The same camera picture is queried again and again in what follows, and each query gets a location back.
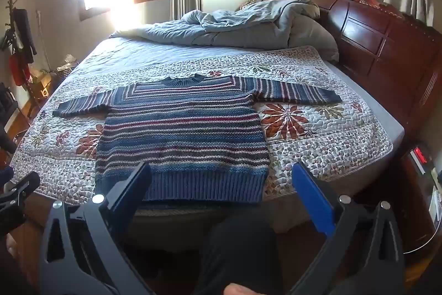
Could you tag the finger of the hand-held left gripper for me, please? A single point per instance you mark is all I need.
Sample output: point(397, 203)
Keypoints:
point(19, 189)

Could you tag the small wooden side table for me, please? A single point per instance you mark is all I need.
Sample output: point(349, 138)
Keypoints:
point(41, 87)

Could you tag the red display clock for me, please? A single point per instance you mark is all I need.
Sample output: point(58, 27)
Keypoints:
point(420, 156)

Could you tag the grey mattress sheet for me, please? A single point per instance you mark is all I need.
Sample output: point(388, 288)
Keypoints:
point(373, 108)

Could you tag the blue-grey duvet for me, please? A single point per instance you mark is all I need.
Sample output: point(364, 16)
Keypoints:
point(241, 25)

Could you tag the black hanging jacket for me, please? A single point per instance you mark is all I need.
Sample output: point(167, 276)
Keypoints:
point(25, 32)

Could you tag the blue striped knit sweater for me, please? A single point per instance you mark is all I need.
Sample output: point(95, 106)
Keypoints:
point(183, 129)

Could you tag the red-brown wooden bed frame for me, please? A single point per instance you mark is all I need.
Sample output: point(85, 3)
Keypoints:
point(380, 39)

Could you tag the tissue box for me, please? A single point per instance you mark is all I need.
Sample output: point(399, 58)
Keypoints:
point(69, 62)

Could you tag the wooden nightstand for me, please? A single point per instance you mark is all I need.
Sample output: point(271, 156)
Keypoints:
point(419, 212)

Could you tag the red hanging bag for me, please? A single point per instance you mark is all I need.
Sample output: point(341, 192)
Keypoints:
point(19, 70)

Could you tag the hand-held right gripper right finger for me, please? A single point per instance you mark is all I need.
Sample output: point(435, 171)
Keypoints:
point(310, 194)

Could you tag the wooden coat rack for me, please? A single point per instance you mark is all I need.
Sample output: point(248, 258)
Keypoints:
point(12, 4)

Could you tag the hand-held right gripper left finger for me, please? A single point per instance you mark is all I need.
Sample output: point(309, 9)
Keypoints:
point(133, 188)

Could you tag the floral quilted bed cover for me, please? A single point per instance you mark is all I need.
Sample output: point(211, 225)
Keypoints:
point(310, 143)

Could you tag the person's leg in black trousers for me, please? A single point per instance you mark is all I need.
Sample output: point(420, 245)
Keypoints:
point(238, 257)

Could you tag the light blue quilted bedspread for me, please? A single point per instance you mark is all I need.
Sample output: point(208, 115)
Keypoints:
point(145, 53)

